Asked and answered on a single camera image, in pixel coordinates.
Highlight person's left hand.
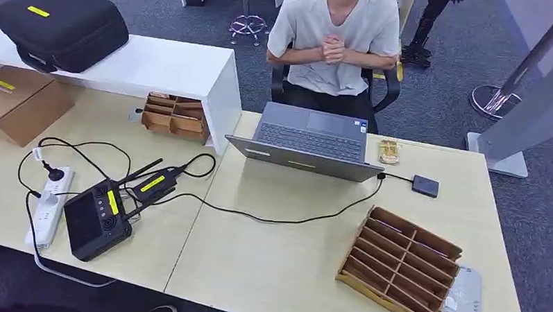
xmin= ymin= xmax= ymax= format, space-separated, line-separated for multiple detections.
xmin=332 ymin=35 xmax=350 ymax=66

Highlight person's right hand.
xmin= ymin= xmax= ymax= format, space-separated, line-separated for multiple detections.
xmin=319 ymin=34 xmax=338 ymax=65

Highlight person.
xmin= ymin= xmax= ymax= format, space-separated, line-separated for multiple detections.
xmin=264 ymin=0 xmax=402 ymax=135

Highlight black office chair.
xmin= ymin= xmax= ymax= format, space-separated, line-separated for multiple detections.
xmin=269 ymin=51 xmax=405 ymax=118

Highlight chrome stool base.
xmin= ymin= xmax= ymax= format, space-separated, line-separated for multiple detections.
xmin=223 ymin=0 xmax=270 ymax=47

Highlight standing person's black legs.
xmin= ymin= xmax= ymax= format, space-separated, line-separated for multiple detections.
xmin=400 ymin=0 xmax=467 ymax=70

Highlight grey laptop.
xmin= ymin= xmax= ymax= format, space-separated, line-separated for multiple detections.
xmin=223 ymin=100 xmax=388 ymax=184

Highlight black external drive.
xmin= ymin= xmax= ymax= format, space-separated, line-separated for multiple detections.
xmin=411 ymin=175 xmax=441 ymax=198

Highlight chrome pole stand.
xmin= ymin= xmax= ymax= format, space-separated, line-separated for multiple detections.
xmin=469 ymin=0 xmax=553 ymax=123

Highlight white desk shelf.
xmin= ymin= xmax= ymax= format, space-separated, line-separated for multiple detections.
xmin=0 ymin=12 xmax=246 ymax=157

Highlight small wooden compartment box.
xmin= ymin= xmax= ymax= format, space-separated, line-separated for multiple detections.
xmin=140 ymin=92 xmax=212 ymax=146

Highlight grey kiosk pillar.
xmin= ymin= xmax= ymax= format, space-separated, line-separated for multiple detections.
xmin=464 ymin=42 xmax=553 ymax=180

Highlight black adapter box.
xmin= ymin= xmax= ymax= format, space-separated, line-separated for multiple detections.
xmin=131 ymin=166 xmax=181 ymax=206

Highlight black antenna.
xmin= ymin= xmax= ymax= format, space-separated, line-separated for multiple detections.
xmin=117 ymin=156 xmax=164 ymax=187

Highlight yellow label on adapter box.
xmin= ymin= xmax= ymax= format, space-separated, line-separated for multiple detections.
xmin=140 ymin=174 xmax=166 ymax=193

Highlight large slotted wooden card box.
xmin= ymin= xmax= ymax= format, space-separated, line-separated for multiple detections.
xmin=334 ymin=203 xmax=465 ymax=312

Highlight yellow label on screen device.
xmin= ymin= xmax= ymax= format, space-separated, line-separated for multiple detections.
xmin=105 ymin=190 xmax=121 ymax=216

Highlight black carry case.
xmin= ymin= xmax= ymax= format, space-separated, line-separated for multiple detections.
xmin=0 ymin=0 xmax=131 ymax=76

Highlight grey flat device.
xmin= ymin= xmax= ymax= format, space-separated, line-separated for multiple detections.
xmin=439 ymin=263 xmax=484 ymax=312

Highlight black screen device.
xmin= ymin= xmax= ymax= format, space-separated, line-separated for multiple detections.
xmin=61 ymin=177 xmax=135 ymax=264

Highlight black power plug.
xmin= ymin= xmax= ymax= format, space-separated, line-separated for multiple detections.
xmin=41 ymin=160 xmax=66 ymax=182

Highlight brown cardboard box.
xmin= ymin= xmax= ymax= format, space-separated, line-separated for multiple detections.
xmin=0 ymin=65 xmax=77 ymax=150

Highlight white power strip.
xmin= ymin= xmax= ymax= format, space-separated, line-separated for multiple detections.
xmin=25 ymin=165 xmax=75 ymax=250

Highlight short black adapter cable loop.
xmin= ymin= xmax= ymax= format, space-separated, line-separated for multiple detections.
xmin=180 ymin=152 xmax=217 ymax=180

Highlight long black laptop cable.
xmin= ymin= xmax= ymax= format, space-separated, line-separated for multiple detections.
xmin=150 ymin=168 xmax=386 ymax=228

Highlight black looped plug cable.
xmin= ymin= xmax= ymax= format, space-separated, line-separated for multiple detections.
xmin=16 ymin=136 xmax=133 ymax=200

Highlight white power strip cord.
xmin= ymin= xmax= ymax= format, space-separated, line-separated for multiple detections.
xmin=32 ymin=243 xmax=119 ymax=289

